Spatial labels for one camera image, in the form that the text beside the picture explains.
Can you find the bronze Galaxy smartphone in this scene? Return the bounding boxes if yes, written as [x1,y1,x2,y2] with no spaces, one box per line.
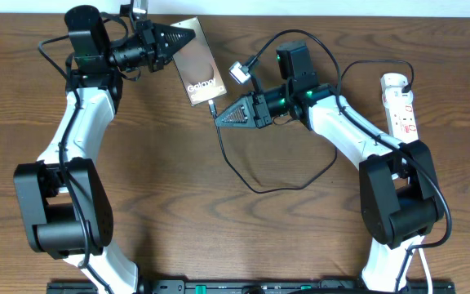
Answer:
[172,17,227,106]

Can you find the black charger cable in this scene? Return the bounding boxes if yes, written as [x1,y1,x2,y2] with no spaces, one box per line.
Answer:
[207,59,415,194]

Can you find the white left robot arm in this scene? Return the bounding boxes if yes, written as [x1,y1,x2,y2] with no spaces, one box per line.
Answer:
[13,2,195,293]

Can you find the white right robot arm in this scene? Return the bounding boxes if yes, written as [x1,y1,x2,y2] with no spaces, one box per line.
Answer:
[215,41,452,293]

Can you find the white power strip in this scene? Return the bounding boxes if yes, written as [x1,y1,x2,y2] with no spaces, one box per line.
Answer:
[380,73,419,143]

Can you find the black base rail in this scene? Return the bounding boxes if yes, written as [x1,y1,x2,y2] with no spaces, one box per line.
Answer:
[46,278,456,294]

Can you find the white power strip cord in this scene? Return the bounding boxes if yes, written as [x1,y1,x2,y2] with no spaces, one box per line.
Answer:
[416,247,434,294]

